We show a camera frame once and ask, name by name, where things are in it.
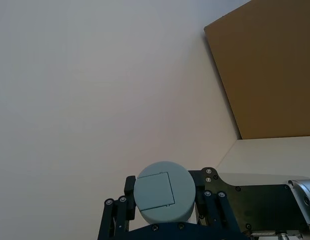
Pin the brown cardboard board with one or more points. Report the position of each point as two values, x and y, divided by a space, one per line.
267 75

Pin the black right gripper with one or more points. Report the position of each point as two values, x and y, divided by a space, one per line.
260 207

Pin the pale grey round cylinder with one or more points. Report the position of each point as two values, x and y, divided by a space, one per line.
163 191

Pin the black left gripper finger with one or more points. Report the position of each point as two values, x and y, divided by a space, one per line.
129 190

